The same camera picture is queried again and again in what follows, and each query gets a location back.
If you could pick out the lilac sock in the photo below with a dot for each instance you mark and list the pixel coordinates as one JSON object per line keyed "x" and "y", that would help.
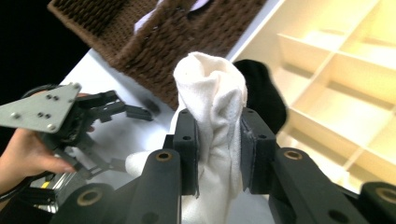
{"x": 144, "y": 21}

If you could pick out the white table cover sheet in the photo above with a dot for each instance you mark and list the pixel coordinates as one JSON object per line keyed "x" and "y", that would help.
{"x": 99, "y": 77}

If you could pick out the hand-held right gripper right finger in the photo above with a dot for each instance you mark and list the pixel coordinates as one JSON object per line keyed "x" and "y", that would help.
{"x": 289, "y": 186}

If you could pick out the metal rail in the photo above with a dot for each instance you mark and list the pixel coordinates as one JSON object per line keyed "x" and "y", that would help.
{"x": 59, "y": 186}

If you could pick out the cream divided storage box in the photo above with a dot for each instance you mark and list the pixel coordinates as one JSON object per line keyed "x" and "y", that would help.
{"x": 342, "y": 93}

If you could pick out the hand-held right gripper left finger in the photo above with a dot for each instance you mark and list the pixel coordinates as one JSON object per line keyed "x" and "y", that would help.
{"x": 162, "y": 186}

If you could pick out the brown woven basket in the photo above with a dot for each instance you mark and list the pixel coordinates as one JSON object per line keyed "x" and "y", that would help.
{"x": 171, "y": 62}

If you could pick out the black sock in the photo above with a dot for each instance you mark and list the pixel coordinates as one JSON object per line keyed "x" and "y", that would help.
{"x": 264, "y": 93}

